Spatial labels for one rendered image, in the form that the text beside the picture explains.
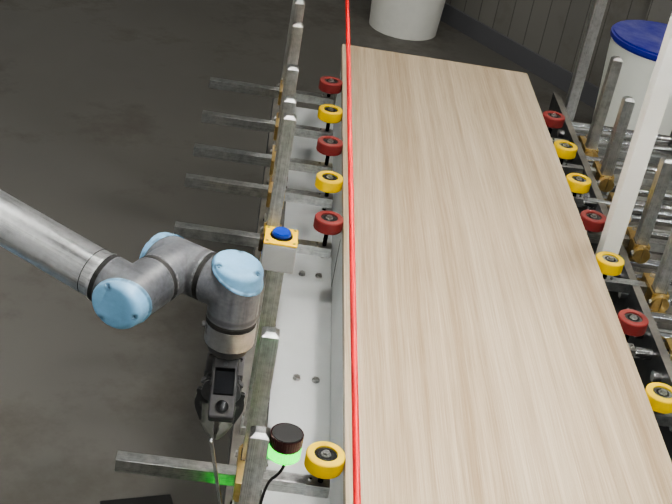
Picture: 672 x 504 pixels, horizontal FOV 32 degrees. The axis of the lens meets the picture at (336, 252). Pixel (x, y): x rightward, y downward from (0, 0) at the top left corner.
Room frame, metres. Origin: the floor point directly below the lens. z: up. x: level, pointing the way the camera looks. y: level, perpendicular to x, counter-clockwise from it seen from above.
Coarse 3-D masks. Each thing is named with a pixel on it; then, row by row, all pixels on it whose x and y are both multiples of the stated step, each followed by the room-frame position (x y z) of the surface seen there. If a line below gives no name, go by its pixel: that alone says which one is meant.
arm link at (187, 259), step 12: (156, 240) 1.80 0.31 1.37; (168, 240) 1.80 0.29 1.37; (180, 240) 1.81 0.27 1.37; (144, 252) 1.78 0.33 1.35; (156, 252) 1.76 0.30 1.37; (168, 252) 1.76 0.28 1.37; (180, 252) 1.77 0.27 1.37; (192, 252) 1.78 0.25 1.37; (204, 252) 1.78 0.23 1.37; (180, 264) 1.75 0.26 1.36; (192, 264) 1.76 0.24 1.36; (204, 264) 1.76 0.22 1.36; (180, 276) 1.73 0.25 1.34; (192, 276) 1.75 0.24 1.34; (180, 288) 1.73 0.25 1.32; (192, 288) 1.74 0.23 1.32
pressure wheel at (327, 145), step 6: (318, 138) 3.38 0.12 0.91; (324, 138) 3.39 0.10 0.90; (330, 138) 3.40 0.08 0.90; (336, 138) 3.40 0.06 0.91; (318, 144) 3.35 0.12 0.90; (324, 144) 3.34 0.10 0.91; (330, 144) 3.35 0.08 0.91; (336, 144) 3.35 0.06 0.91; (342, 144) 3.37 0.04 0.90; (318, 150) 3.35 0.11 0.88; (324, 150) 3.34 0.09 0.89; (330, 150) 3.33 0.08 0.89; (336, 150) 3.34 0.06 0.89
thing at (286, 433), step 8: (280, 424) 1.68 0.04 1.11; (288, 424) 1.69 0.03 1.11; (272, 432) 1.66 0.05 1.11; (280, 432) 1.66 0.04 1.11; (288, 432) 1.66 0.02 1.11; (296, 432) 1.67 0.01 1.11; (280, 440) 1.64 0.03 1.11; (288, 440) 1.64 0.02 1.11; (296, 440) 1.65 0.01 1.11; (280, 472) 1.66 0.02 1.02; (264, 488) 1.66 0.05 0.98
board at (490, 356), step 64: (384, 64) 4.14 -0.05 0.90; (448, 64) 4.27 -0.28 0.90; (384, 128) 3.56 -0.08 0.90; (448, 128) 3.66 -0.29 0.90; (512, 128) 3.77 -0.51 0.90; (384, 192) 3.10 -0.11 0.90; (448, 192) 3.18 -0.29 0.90; (512, 192) 3.27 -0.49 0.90; (384, 256) 2.73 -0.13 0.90; (448, 256) 2.79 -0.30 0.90; (512, 256) 2.86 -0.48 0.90; (576, 256) 2.93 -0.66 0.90; (384, 320) 2.42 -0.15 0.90; (448, 320) 2.48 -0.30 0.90; (512, 320) 2.53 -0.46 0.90; (576, 320) 2.59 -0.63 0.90; (384, 384) 2.16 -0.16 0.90; (448, 384) 2.21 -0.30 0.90; (512, 384) 2.25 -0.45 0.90; (576, 384) 2.30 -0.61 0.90; (640, 384) 2.35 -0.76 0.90; (384, 448) 1.94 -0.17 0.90; (448, 448) 1.98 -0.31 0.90; (512, 448) 2.02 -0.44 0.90; (576, 448) 2.06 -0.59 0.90; (640, 448) 2.10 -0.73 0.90
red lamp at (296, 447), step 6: (270, 432) 1.66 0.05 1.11; (270, 438) 1.65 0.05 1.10; (270, 444) 1.65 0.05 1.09; (276, 444) 1.64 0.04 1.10; (282, 444) 1.63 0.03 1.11; (288, 444) 1.63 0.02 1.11; (294, 444) 1.64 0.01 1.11; (300, 444) 1.65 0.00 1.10; (276, 450) 1.64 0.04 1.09; (282, 450) 1.63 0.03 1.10; (288, 450) 1.63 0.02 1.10; (294, 450) 1.64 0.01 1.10
